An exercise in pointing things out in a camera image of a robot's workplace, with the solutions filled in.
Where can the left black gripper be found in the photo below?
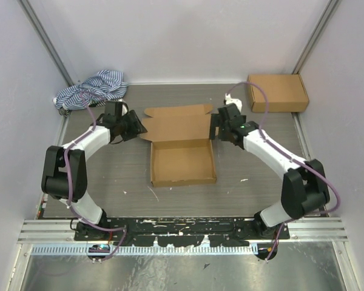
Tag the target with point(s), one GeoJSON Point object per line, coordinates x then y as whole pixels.
{"type": "Point", "coordinates": [137, 127]}

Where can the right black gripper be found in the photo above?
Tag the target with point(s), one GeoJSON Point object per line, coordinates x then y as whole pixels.
{"type": "Point", "coordinates": [215, 122]}

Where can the brown cardboard box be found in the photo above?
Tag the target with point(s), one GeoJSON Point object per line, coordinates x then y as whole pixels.
{"type": "Point", "coordinates": [283, 93]}
{"type": "Point", "coordinates": [181, 152]}

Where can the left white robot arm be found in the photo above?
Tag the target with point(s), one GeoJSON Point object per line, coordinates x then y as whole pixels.
{"type": "Point", "coordinates": [64, 175]}

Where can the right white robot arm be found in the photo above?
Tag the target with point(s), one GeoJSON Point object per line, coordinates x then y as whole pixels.
{"type": "Point", "coordinates": [304, 188]}

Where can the folded brown cardboard box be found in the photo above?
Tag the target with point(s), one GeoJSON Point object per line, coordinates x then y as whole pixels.
{"type": "Point", "coordinates": [283, 93]}

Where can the blue striped cloth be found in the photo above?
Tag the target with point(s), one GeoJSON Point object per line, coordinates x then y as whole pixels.
{"type": "Point", "coordinates": [105, 85]}

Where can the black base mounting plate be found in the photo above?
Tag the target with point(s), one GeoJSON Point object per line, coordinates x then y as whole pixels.
{"type": "Point", "coordinates": [183, 232]}

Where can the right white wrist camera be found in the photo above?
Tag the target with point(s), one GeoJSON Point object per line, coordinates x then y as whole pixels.
{"type": "Point", "coordinates": [228, 99]}

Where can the slotted cable duct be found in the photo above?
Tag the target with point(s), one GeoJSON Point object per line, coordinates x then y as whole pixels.
{"type": "Point", "coordinates": [85, 249]}

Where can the aluminium front rail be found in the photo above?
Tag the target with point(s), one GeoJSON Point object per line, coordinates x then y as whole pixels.
{"type": "Point", "coordinates": [306, 229]}

